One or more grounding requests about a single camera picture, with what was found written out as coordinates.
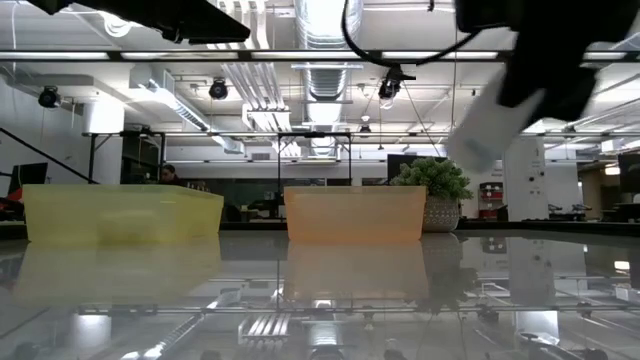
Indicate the translucent orange plastic bin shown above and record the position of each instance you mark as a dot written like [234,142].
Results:
[355,215]

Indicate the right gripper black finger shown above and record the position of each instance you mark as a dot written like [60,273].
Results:
[560,92]

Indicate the red shelf cart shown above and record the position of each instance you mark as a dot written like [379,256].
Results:
[491,200]

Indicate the black background rig frame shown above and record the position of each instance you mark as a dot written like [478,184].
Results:
[315,134]
[91,155]

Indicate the black crossbar with light strips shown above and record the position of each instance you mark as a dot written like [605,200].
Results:
[245,55]

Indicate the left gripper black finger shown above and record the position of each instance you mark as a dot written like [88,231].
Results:
[205,27]

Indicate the green plant in patterned pot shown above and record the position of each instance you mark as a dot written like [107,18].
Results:
[430,177]

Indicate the black ceiling spotlight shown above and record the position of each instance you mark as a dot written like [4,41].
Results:
[218,90]
[48,97]
[390,87]

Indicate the silver ceiling air duct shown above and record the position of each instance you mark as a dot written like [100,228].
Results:
[327,80]

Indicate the person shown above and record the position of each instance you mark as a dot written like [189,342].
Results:
[169,175]

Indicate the black computer monitor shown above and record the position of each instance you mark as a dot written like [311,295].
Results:
[30,174]
[630,172]
[400,165]

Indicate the translucent yellow plastic bin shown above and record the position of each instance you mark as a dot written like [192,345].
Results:
[60,215]

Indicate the thin black diagonal rod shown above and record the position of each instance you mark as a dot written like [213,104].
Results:
[50,156]

